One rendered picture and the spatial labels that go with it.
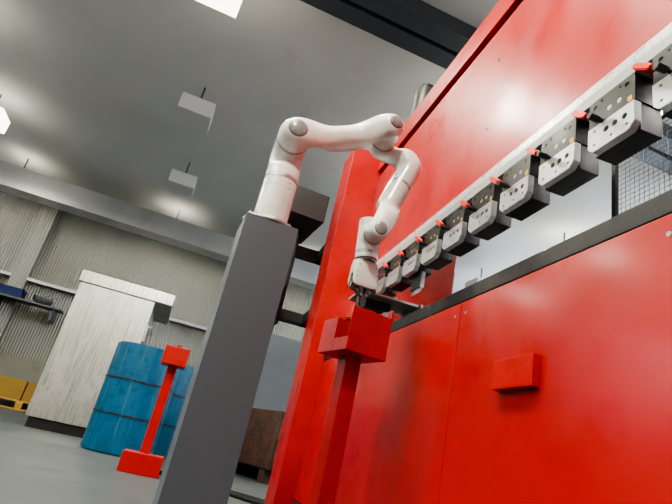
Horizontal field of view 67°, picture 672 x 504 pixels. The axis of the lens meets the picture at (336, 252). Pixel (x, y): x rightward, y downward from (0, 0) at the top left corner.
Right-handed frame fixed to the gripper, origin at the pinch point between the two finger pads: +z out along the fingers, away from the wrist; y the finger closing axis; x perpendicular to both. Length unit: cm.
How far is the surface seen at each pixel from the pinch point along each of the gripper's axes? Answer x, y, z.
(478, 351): 49, -9, 19
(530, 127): 50, -26, -58
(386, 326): 4.9, -8.3, 7.3
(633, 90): 90, -15, -43
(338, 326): -4.5, 5.2, 9.2
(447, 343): 31.0, -13.3, 14.4
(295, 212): -139, -24, -89
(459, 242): 10.3, -34.1, -30.4
